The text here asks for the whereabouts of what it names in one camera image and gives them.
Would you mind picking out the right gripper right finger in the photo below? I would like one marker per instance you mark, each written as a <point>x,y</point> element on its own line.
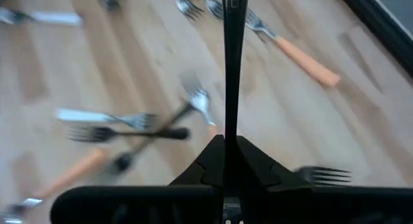
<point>322,208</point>

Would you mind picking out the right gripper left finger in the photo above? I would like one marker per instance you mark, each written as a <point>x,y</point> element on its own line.
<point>145,204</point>

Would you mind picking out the black fork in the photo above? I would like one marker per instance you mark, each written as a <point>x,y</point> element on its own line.
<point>233,72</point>
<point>309,175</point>
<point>124,161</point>

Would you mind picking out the all-metal fork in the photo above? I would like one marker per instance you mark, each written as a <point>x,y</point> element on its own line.
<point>175,133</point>

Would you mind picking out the black metal table frame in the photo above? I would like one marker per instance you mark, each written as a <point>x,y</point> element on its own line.
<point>387,30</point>

